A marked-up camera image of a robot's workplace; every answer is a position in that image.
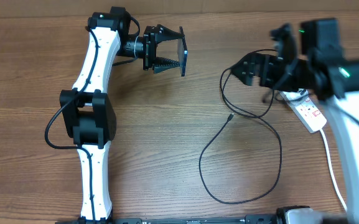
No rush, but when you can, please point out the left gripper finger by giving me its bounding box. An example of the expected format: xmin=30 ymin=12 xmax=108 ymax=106
xmin=152 ymin=57 xmax=180 ymax=73
xmin=157 ymin=26 xmax=185 ymax=44

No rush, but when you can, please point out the blue Galaxy smartphone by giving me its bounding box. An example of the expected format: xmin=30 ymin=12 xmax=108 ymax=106
xmin=177 ymin=26 xmax=188 ymax=77

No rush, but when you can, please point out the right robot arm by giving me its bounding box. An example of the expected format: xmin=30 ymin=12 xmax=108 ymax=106
xmin=230 ymin=18 xmax=359 ymax=223

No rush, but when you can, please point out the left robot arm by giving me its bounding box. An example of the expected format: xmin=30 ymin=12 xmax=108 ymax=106
xmin=59 ymin=7 xmax=188 ymax=223

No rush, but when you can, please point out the white power strip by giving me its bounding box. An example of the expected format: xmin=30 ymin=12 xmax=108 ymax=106
xmin=279 ymin=88 xmax=327 ymax=133

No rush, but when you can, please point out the black USB charging cable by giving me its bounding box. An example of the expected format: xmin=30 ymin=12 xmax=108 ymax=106
xmin=198 ymin=49 xmax=283 ymax=205

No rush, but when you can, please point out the white power strip cord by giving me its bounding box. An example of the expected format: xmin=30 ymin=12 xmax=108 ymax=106
xmin=319 ymin=128 xmax=348 ymax=212

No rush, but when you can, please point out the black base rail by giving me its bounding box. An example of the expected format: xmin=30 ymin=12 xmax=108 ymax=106
xmin=57 ymin=214 xmax=283 ymax=224

